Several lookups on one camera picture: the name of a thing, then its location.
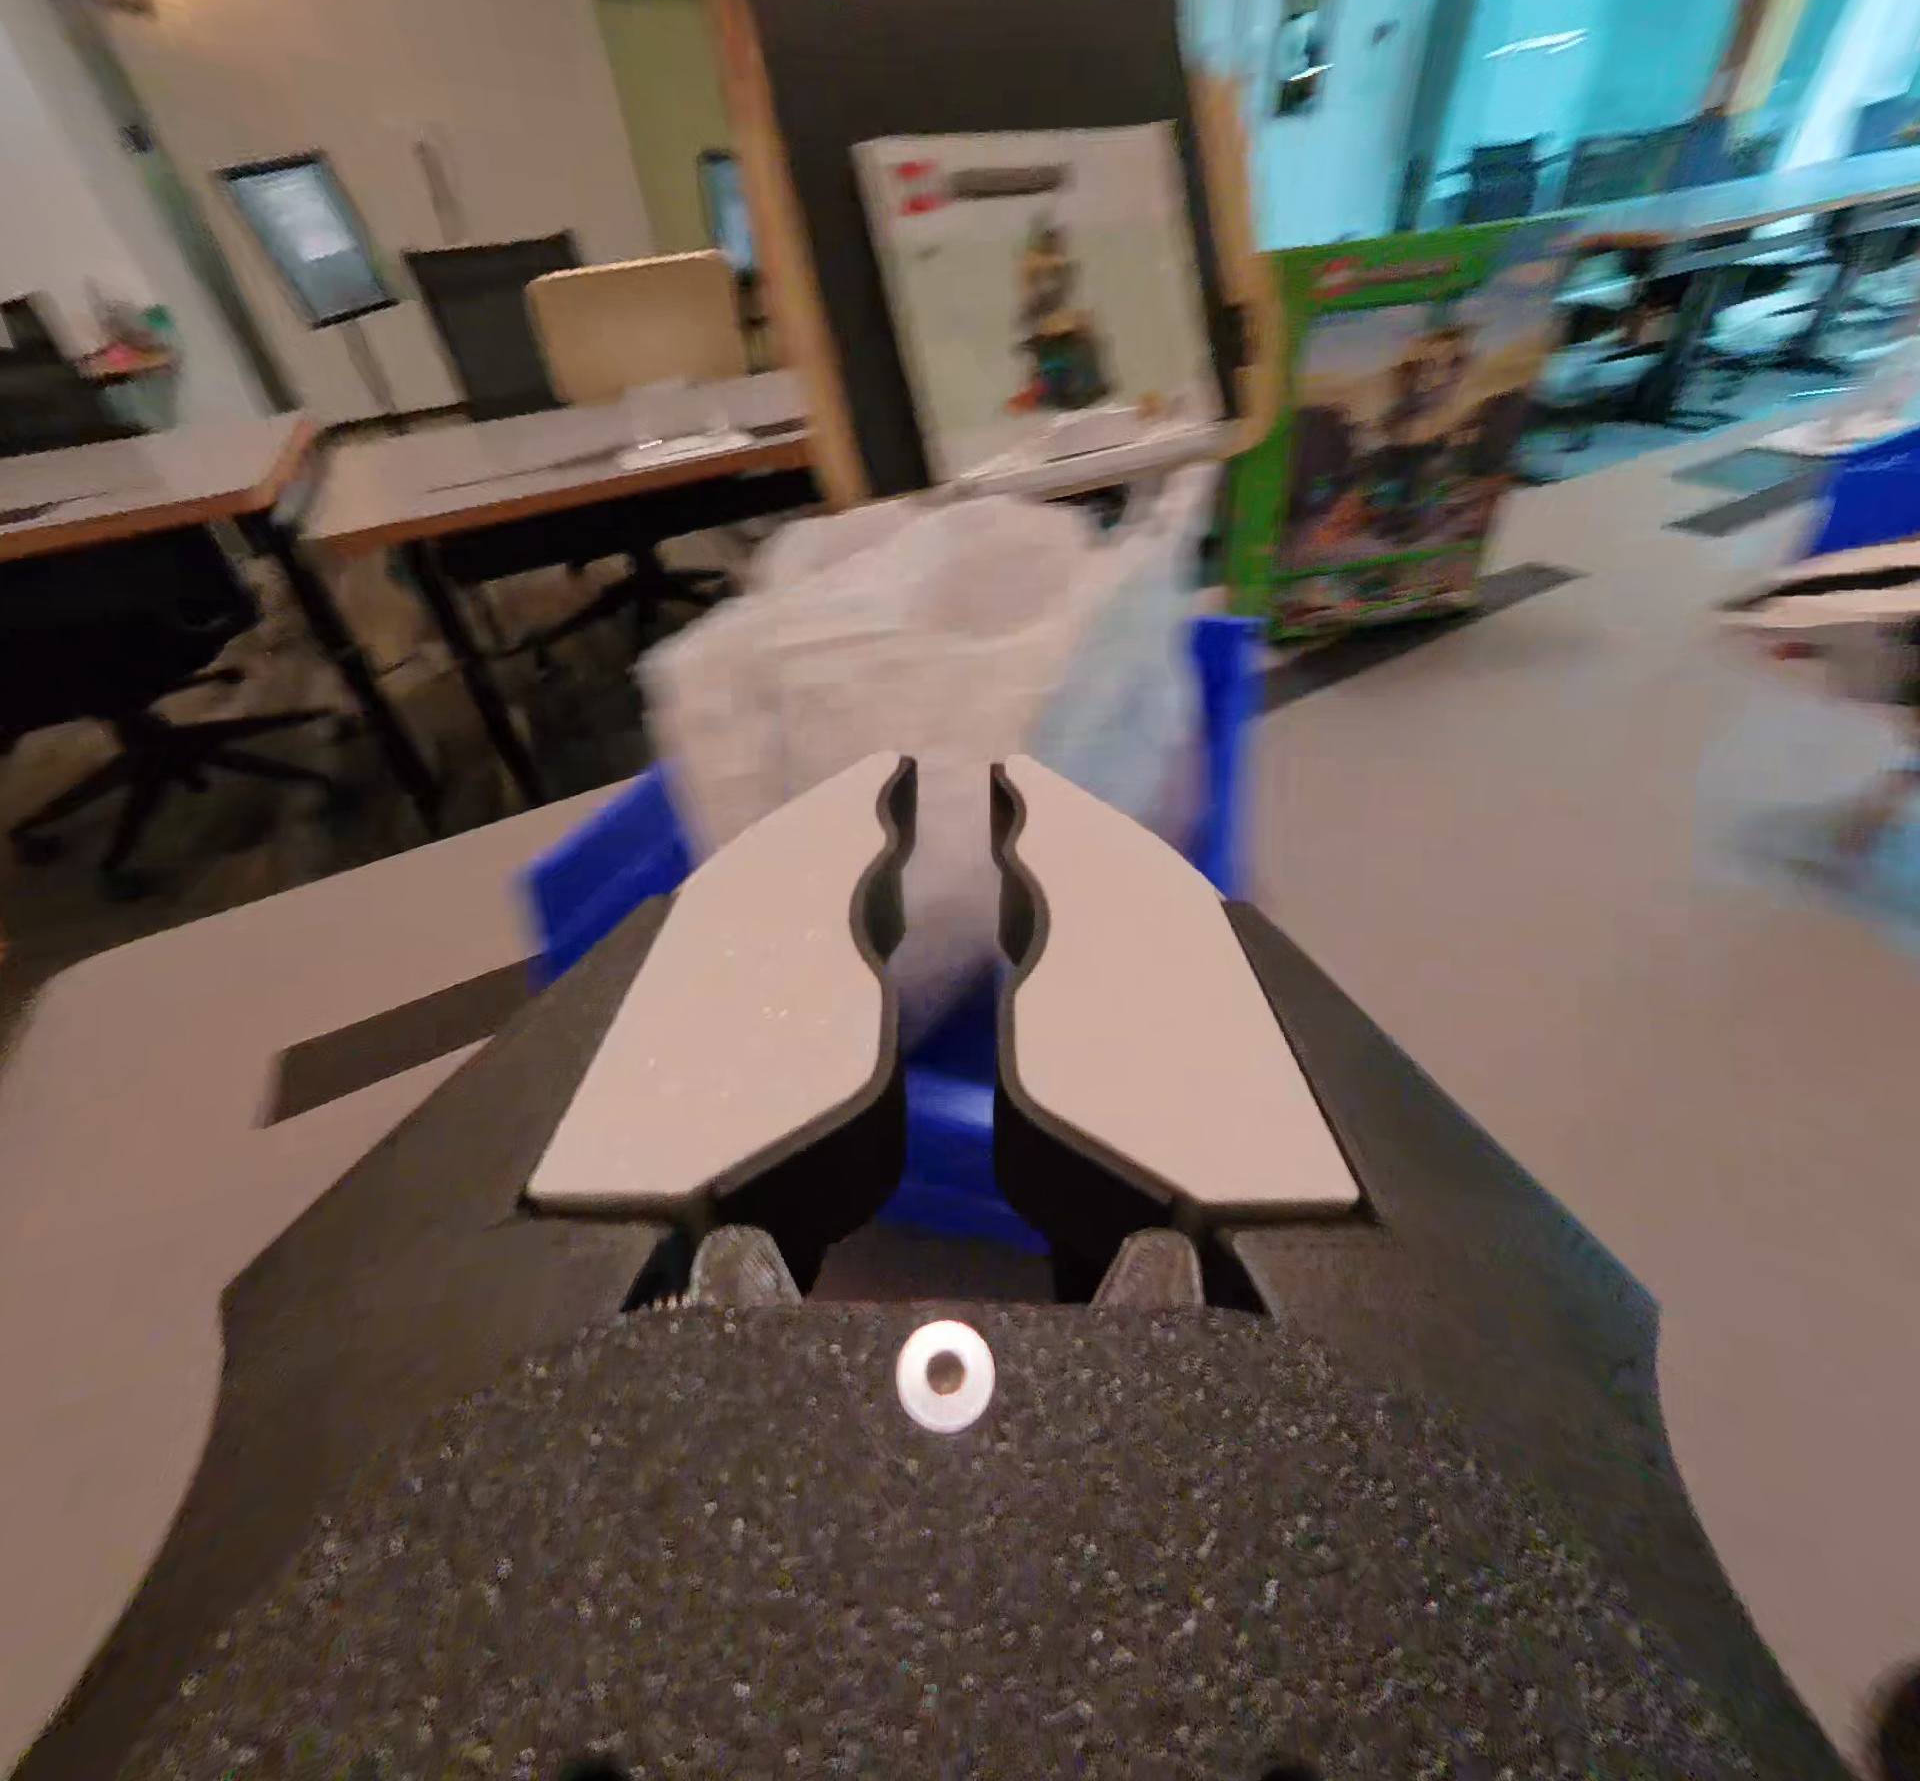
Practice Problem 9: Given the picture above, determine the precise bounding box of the large blue plastic bin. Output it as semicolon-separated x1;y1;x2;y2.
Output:
517;608;1269;1257

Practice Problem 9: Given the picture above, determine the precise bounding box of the beige chair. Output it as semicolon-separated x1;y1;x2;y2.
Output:
527;250;751;407

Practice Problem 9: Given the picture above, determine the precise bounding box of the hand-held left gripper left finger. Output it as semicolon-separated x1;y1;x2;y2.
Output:
521;754;922;1301

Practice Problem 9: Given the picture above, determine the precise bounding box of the green toy set box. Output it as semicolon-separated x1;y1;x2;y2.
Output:
1223;217;1570;643

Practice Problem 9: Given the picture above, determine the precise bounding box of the wooden top office desk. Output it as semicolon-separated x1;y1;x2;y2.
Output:
1553;169;1920;426

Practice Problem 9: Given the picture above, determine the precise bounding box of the pile of empty paper bags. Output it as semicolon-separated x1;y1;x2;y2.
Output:
636;476;1220;1047

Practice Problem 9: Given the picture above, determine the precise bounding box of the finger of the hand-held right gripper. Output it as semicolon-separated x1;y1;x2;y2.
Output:
1718;542;1920;643

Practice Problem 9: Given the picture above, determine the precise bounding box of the grey office desk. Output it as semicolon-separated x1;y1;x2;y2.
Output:
0;413;443;824
301;372;823;800

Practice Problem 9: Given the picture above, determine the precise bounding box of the black mesh office chair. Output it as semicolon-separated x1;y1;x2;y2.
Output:
405;232;587;426

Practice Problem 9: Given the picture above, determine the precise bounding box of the narrow wall frame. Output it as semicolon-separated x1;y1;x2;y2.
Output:
1276;0;1347;117

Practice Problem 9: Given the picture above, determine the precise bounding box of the blue plastic object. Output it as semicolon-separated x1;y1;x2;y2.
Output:
1808;438;1920;560

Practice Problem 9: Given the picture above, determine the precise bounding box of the white instruction booklet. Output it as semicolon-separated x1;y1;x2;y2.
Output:
851;123;1228;484

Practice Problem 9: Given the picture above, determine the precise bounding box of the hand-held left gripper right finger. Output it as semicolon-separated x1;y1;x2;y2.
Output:
991;756;1364;1301

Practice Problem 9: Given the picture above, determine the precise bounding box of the wall mounted screen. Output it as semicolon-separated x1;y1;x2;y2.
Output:
697;150;761;276
219;151;398;328

